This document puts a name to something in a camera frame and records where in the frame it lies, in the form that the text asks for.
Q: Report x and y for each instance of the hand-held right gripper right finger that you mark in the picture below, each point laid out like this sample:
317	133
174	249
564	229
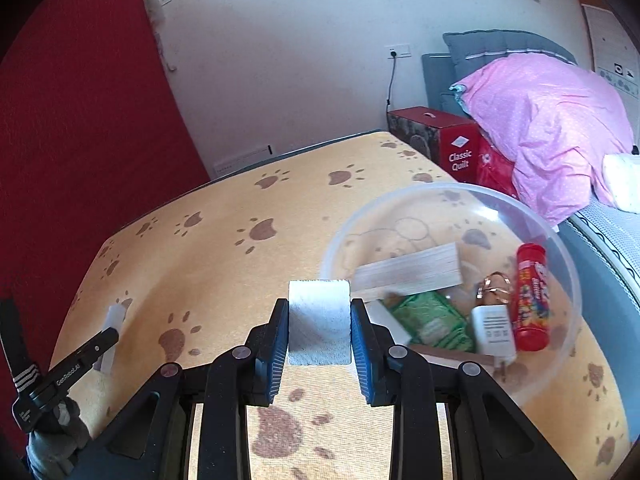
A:
365	350

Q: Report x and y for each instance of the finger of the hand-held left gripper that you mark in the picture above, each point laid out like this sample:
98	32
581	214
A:
102	345

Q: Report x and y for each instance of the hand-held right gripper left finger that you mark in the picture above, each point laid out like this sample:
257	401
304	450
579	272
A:
272	350

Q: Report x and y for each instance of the cream rectangular bar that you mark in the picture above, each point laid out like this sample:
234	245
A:
114	317

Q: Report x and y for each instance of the white foam block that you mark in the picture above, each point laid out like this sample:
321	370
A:
319	322

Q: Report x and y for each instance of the green metal tin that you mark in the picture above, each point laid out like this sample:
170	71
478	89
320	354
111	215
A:
430	322

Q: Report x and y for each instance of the dark wood block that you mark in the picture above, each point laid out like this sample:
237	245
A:
450	354

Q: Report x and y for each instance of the light wood block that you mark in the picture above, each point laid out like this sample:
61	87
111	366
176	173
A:
410	270

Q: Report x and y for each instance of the white charger plug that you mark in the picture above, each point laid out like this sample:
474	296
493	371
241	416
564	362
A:
492	332

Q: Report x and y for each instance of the clear plastic bowl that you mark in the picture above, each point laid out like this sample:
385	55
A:
400	220

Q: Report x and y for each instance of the gold rings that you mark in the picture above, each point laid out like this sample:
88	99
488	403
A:
487	287

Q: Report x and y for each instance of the red candy can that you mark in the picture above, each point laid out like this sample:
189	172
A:
532	305

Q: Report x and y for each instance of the person's left hand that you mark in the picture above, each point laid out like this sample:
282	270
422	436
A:
55	440

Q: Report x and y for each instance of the red curtain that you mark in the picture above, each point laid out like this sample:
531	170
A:
75	135

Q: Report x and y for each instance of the red floral bag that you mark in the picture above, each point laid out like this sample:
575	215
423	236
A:
492	165

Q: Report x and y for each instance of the red cardboard box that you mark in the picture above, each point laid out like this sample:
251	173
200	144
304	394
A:
450	140

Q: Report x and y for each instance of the grey mattress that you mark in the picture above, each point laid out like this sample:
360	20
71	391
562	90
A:
615	240

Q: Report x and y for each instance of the pink dotted quilt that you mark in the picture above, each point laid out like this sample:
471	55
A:
545	120

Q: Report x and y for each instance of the white pillow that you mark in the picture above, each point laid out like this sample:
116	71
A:
622	180

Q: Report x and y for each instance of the pale lace curtain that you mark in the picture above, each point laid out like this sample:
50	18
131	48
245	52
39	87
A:
157	20

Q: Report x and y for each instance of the grey quilted cushion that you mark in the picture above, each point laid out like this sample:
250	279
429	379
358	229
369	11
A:
500	42

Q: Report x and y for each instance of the white wardrobe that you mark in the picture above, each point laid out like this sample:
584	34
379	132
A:
610	35

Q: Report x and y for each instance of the blue grey bed frame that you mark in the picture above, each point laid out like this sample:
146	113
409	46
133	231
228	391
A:
437	80

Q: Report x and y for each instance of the white wall socket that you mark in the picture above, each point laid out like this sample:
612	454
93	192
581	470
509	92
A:
400	51

